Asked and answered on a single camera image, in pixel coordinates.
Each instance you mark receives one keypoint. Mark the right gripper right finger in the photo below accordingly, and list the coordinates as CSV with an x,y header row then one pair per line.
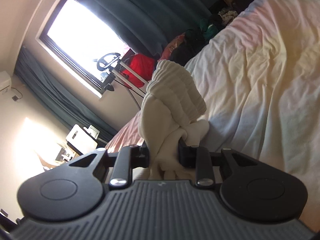
x,y
201,160

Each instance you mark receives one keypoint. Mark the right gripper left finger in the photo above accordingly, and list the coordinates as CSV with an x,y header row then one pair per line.
x,y
124,161

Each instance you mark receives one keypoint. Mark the cream white sweatpants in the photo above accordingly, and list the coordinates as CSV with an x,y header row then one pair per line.
x,y
171,110

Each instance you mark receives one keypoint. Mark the pile of clothes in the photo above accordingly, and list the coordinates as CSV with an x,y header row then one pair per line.
x,y
185,46

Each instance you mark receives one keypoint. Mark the black white chair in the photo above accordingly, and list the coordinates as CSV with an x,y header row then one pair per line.
x,y
84,140

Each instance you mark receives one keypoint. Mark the white dressing table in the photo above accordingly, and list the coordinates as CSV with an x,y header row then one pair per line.
x,y
61,154

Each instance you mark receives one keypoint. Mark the garment steamer stand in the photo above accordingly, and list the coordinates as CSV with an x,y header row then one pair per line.
x,y
112,64

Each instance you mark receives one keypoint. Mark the red bag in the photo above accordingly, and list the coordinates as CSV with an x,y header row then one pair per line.
x,y
142,65

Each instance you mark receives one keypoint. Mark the teal curtain left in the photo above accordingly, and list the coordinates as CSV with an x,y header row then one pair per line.
x,y
56,98

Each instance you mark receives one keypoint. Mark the teal curtain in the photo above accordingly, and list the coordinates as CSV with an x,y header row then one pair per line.
x,y
147,26
56,98

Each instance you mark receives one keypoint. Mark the pastel tie-dye bed sheet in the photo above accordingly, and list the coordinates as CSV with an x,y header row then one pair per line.
x,y
259,78

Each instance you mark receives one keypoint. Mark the black framed window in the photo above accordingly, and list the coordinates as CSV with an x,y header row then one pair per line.
x,y
83,42

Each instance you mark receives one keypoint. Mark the teal curtain right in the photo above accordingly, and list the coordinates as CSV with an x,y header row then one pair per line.
x,y
147,26

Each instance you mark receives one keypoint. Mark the white air conditioner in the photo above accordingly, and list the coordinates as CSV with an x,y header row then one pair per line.
x,y
5,81

